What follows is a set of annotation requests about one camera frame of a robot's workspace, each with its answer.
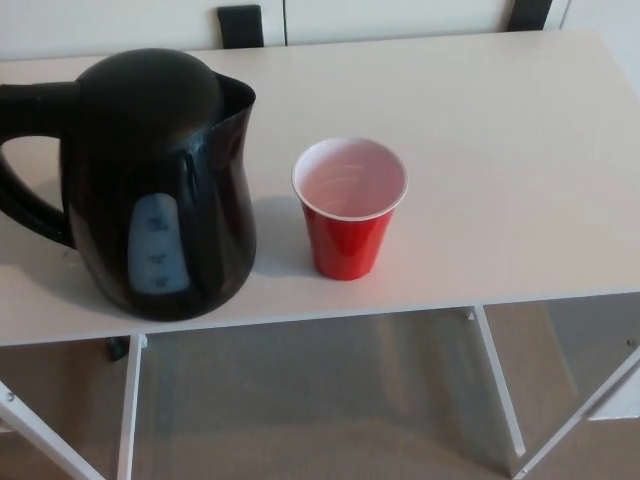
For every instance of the black electric kettle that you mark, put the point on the black electric kettle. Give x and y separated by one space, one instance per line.
150 150

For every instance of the red plastic cup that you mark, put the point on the red plastic cup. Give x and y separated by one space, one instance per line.
345 240

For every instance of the white table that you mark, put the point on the white table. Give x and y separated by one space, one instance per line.
500 150

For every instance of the white cabinet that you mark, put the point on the white cabinet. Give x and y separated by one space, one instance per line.
400 17

